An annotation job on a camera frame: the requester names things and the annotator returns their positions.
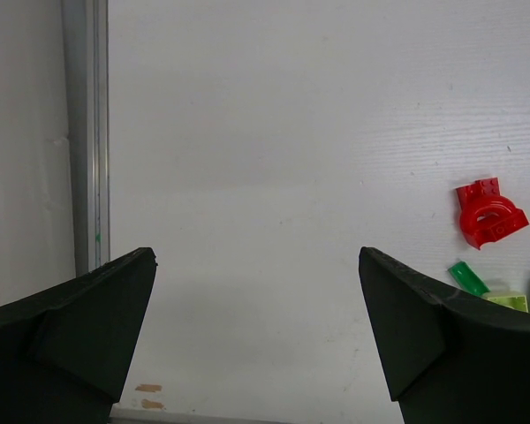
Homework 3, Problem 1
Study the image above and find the red irregular lego piece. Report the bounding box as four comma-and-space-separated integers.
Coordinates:
455, 178, 529, 250

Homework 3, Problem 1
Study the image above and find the small lime lego brick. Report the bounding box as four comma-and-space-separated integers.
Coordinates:
482, 291, 529, 313

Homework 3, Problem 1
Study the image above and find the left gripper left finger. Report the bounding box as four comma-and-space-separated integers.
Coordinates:
0, 247, 157, 423

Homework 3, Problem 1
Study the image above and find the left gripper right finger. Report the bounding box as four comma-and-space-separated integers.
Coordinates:
359, 246, 530, 423

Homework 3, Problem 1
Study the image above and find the small dark green lego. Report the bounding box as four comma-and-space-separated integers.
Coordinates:
448, 261, 490, 297

